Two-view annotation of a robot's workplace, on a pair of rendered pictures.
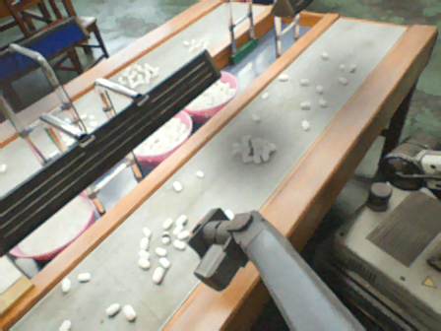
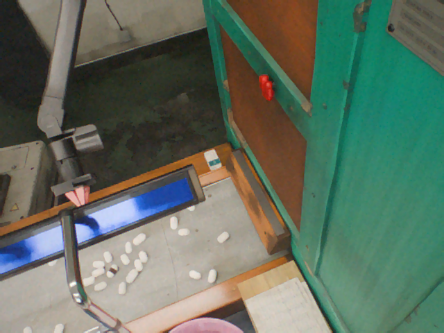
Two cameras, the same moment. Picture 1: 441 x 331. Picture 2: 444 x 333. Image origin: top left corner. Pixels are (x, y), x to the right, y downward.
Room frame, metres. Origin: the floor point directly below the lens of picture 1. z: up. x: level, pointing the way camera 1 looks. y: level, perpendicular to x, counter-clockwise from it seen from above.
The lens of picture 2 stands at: (0.72, 0.69, 1.63)
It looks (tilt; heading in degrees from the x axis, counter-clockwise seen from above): 52 degrees down; 212
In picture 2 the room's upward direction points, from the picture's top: 12 degrees counter-clockwise
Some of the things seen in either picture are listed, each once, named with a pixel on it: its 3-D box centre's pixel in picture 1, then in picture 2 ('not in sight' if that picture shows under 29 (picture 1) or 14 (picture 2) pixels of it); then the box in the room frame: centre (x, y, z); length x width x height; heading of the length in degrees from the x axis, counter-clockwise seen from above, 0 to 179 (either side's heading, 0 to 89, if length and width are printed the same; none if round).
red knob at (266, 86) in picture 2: not in sight; (268, 87); (0.29, 0.53, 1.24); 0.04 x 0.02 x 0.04; 44
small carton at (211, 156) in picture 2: not in sight; (212, 159); (0.14, 0.29, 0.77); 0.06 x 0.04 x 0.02; 44
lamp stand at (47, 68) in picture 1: (41, 126); not in sight; (0.95, 0.52, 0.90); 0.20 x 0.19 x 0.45; 134
